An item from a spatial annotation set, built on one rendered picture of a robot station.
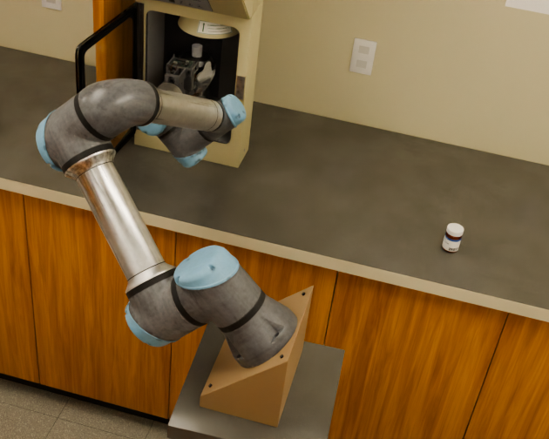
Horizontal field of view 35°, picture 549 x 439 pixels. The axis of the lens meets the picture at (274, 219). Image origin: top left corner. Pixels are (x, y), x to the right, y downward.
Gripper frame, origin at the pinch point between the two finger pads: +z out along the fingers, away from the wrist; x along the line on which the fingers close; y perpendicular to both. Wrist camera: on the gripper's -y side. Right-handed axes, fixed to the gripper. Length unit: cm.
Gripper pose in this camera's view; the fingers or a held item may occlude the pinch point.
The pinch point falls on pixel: (195, 69)
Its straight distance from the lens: 240.7
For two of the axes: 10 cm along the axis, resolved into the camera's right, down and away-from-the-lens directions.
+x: -9.6, -2.3, 1.4
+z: 2.5, -5.6, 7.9
